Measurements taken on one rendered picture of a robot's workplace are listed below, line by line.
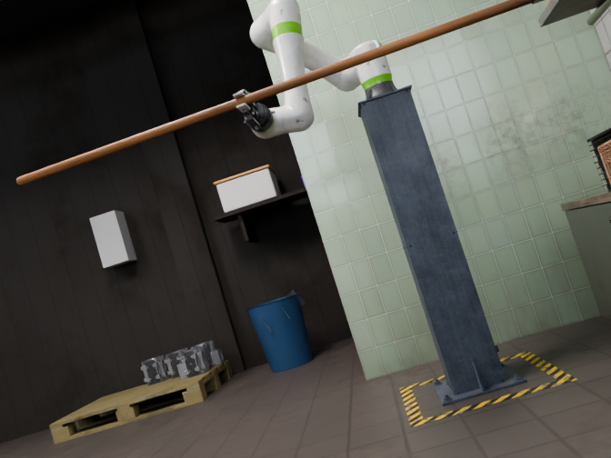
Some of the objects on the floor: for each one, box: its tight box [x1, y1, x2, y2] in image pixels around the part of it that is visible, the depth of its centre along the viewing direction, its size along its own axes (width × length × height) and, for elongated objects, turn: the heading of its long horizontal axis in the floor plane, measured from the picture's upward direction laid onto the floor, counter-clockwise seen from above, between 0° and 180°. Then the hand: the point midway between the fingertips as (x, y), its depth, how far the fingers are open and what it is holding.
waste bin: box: [246, 290, 313, 373], centre depth 429 cm, size 46×42×53 cm
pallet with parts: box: [49, 341, 234, 444], centre depth 437 cm, size 117×82×33 cm
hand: (241, 102), depth 182 cm, fingers closed on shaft, 3 cm apart
